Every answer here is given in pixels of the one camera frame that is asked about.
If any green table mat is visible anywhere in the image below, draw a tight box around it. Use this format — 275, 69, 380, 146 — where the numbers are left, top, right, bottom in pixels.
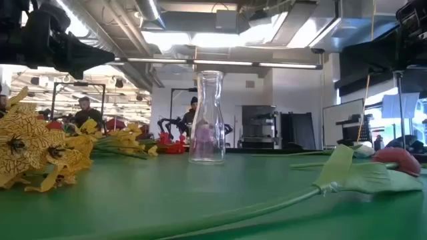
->
0, 152, 427, 240

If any red artificial tulip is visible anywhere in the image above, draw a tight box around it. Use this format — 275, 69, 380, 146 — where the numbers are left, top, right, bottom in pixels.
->
146, 143, 424, 240

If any black tripod light stand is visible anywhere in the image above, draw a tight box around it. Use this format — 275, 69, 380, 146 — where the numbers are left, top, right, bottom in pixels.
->
393, 70, 406, 149

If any long LED light bar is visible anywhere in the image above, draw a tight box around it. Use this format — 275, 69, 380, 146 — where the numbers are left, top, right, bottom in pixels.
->
106, 56, 324, 71

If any red artificial flower bunch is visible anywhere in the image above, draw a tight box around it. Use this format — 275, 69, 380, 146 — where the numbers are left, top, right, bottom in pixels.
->
156, 131, 187, 155

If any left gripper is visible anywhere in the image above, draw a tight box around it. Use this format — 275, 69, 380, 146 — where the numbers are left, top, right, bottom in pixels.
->
23, 3, 116, 80

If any silver rectangular ceiling duct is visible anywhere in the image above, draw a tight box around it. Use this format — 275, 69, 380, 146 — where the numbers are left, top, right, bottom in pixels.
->
286, 0, 400, 54

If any yellow artificial flower bunch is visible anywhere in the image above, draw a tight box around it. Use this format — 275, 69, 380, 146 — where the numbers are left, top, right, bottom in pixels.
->
91, 122, 159, 160
0, 85, 103, 193

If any clear glass bottle vase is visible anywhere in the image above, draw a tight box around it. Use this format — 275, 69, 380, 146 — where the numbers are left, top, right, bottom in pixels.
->
188, 70, 226, 165

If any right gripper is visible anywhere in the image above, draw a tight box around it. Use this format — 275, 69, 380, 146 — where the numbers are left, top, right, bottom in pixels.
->
340, 0, 427, 71

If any round silver ceiling duct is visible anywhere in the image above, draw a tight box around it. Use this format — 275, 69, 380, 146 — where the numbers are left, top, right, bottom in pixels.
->
135, 0, 166, 29

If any black upright panel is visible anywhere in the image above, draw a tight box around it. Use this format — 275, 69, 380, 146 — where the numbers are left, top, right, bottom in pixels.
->
280, 111, 317, 151

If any white reflector panel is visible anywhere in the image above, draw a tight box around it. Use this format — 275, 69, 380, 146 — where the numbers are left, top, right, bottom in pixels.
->
382, 92, 420, 119

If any black cabinet appliance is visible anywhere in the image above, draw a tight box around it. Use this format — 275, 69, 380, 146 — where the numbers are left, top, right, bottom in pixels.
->
240, 105, 278, 149

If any black equipment cart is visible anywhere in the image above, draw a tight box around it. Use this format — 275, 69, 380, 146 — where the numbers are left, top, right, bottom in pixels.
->
336, 113, 374, 145

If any whiteboard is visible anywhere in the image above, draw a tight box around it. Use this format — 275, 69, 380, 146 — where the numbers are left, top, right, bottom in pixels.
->
322, 97, 365, 147

